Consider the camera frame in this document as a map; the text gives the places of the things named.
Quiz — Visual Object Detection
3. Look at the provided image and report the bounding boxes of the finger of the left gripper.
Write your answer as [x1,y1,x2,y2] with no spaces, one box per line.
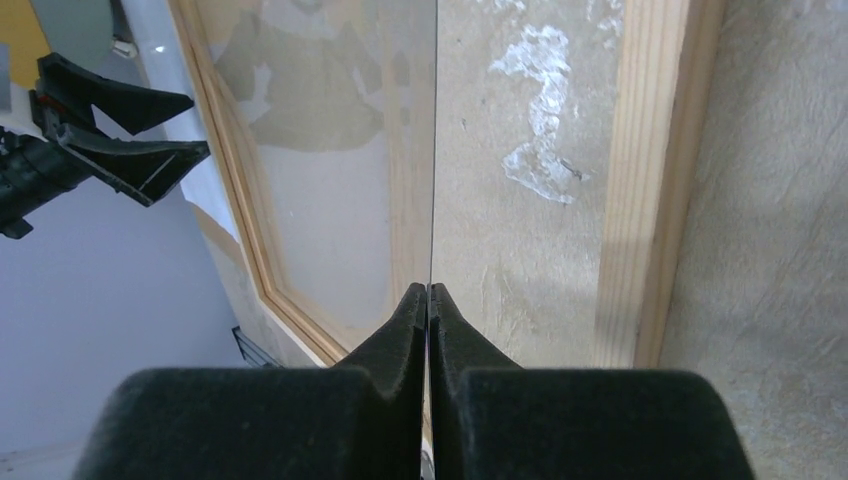
[56,124,210,207]
[36,53,194,135]

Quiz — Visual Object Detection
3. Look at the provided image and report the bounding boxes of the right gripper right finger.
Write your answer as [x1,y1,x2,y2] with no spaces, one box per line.
[428,284,754,479]

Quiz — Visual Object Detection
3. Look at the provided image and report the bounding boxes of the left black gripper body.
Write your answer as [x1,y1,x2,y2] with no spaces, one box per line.
[1,90,92,240]

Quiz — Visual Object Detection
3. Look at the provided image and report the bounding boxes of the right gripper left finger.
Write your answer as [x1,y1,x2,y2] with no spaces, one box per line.
[73,283,426,479]

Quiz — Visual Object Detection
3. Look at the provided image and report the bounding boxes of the glossy printed photo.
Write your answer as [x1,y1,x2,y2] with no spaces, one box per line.
[119,0,243,243]

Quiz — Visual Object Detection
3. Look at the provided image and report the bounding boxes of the clear glass pane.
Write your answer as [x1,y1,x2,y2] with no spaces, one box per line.
[171,1,438,479]

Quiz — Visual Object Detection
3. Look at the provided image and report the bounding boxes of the wooden picture frame with glass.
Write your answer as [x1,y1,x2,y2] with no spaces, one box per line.
[169,1,725,368]

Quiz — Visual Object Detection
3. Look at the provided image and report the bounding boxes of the white cylindrical drum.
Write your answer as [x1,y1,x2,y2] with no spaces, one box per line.
[1,0,138,88]

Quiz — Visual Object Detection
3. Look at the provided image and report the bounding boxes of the brown cardboard backing board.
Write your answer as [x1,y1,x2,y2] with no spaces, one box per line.
[189,202,248,272]

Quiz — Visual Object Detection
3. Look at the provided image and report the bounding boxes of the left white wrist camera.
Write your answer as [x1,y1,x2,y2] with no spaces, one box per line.
[1,43,44,140]

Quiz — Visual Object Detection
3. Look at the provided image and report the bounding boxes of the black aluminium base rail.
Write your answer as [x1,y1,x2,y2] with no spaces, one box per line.
[231,327,282,368]

